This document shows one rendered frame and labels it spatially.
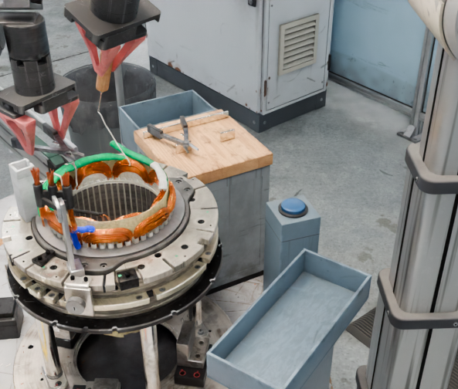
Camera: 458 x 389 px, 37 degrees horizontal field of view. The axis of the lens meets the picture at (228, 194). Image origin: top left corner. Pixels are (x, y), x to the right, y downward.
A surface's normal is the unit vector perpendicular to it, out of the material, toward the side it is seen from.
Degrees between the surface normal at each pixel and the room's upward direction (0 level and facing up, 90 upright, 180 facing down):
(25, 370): 0
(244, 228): 90
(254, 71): 90
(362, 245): 0
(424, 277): 90
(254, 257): 90
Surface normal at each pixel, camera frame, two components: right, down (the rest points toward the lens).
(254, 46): -0.78, 0.35
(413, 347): 0.04, 0.56
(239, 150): 0.00, -0.83
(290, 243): 0.33, 0.53
